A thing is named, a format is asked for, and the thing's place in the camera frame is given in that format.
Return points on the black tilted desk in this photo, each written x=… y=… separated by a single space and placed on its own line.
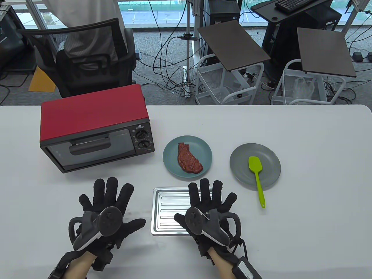
x=308 y=26

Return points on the grey foot pedal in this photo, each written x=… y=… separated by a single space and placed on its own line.
x=138 y=55

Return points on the person's right hand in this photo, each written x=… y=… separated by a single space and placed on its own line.
x=207 y=194

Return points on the black computer tower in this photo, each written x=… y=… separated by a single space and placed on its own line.
x=223 y=11

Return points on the grey VR controller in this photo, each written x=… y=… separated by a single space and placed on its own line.
x=110 y=221
x=193 y=219

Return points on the brown steak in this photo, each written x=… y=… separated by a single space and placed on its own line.
x=189 y=159

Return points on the green dessert spatula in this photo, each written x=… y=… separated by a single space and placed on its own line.
x=255 y=164

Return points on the person's right forearm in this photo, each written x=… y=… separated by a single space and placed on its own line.
x=223 y=264

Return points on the orange floor mat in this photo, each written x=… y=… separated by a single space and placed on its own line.
x=40 y=82

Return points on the clear plastic bag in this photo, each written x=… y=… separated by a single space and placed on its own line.
x=303 y=88

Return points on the aluminium frame post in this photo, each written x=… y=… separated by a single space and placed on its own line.
x=36 y=14
x=189 y=43

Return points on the black equipment case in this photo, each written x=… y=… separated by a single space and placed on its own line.
x=10 y=37

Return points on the red toaster oven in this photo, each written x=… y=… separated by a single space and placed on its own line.
x=93 y=110

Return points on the person's left hand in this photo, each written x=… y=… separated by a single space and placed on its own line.
x=110 y=197

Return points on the black keyboard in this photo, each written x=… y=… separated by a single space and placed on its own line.
x=293 y=5

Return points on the person's left forearm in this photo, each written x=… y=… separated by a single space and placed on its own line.
x=81 y=266

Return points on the black office chair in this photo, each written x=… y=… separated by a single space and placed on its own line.
x=87 y=78

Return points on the small black camera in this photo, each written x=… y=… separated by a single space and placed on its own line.
x=188 y=37

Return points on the teal plate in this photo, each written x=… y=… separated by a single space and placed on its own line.
x=171 y=159

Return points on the brown tilted board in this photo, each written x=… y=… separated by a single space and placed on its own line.
x=325 y=52
x=232 y=43

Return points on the grey plate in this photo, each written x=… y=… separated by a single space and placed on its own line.
x=270 y=168

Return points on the silver baking tray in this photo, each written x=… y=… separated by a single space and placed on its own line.
x=165 y=209

